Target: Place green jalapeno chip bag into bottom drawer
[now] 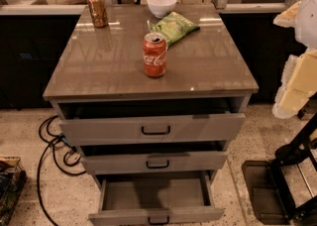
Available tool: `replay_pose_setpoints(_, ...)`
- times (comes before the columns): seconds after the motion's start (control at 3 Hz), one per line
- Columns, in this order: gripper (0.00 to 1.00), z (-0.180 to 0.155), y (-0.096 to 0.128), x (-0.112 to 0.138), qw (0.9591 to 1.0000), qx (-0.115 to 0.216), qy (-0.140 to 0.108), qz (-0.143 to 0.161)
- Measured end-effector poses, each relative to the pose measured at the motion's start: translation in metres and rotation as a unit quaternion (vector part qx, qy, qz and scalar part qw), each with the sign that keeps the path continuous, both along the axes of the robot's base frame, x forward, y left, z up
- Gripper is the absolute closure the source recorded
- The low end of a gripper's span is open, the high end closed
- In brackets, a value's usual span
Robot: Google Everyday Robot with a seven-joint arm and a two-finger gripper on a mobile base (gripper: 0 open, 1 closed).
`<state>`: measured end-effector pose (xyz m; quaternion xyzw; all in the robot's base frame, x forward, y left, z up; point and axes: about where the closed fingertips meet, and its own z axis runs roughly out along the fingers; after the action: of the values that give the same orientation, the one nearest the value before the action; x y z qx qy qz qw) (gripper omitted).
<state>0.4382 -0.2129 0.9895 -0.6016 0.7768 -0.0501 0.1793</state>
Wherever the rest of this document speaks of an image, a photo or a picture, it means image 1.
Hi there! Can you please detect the top grey drawer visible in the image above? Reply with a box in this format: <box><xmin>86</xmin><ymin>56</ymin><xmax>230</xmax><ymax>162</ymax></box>
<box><xmin>60</xmin><ymin>113</ymin><xmax>245</xmax><ymax>146</ymax></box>

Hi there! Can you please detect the basket with items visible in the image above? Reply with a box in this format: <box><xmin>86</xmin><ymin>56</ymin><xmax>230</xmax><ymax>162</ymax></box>
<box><xmin>0</xmin><ymin>157</ymin><xmax>27</xmax><ymax>226</ymax></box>

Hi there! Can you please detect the black floor cable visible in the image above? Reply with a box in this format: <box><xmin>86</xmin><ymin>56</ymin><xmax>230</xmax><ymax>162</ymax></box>
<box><xmin>36</xmin><ymin>115</ymin><xmax>87</xmax><ymax>226</ymax></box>

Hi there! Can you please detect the bottom grey drawer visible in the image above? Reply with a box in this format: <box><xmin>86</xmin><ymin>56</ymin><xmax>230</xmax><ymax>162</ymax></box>
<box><xmin>89</xmin><ymin>171</ymin><xmax>224</xmax><ymax>226</ymax></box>

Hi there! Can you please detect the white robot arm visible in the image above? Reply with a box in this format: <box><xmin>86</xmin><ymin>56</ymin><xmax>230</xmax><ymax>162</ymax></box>
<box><xmin>272</xmin><ymin>0</ymin><xmax>317</xmax><ymax>119</ymax></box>

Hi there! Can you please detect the green jalapeno chip bag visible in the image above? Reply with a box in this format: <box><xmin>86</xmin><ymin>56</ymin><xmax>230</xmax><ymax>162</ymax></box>
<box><xmin>147</xmin><ymin>12</ymin><xmax>200</xmax><ymax>47</ymax></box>

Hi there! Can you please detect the red Coca-Cola can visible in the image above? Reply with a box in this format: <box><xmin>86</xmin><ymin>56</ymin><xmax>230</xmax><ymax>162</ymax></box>
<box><xmin>143</xmin><ymin>33</ymin><xmax>167</xmax><ymax>77</ymax></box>

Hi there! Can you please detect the grey drawer cabinet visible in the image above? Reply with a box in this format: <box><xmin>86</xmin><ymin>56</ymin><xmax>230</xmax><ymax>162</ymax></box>
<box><xmin>44</xmin><ymin>5</ymin><xmax>258</xmax><ymax>226</ymax></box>

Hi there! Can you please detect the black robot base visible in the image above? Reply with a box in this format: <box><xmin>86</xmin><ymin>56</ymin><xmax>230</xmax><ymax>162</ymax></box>
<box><xmin>242</xmin><ymin>113</ymin><xmax>317</xmax><ymax>226</ymax></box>

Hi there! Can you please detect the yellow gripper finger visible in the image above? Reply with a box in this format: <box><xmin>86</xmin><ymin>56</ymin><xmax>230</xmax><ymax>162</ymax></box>
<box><xmin>273</xmin><ymin>1</ymin><xmax>301</xmax><ymax>28</ymax></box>
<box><xmin>272</xmin><ymin>49</ymin><xmax>317</xmax><ymax>119</ymax></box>

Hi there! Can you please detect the grey drawer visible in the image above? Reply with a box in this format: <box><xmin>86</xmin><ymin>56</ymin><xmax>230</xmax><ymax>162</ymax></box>
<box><xmin>60</xmin><ymin>113</ymin><xmax>245</xmax><ymax>146</ymax></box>
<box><xmin>82</xmin><ymin>151</ymin><xmax>228</xmax><ymax>174</ymax></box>
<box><xmin>89</xmin><ymin>171</ymin><xmax>224</xmax><ymax>226</ymax></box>

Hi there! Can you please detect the gold soda can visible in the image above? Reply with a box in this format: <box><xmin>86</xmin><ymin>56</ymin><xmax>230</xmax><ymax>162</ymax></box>
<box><xmin>87</xmin><ymin>0</ymin><xmax>108</xmax><ymax>28</ymax></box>

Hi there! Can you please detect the middle grey drawer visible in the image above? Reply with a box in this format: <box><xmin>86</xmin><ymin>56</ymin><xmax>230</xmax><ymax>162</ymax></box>
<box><xmin>82</xmin><ymin>151</ymin><xmax>228</xmax><ymax>174</ymax></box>

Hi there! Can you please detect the white bowl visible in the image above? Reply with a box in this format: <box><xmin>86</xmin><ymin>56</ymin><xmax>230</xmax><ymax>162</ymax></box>
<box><xmin>147</xmin><ymin>0</ymin><xmax>177</xmax><ymax>18</ymax></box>

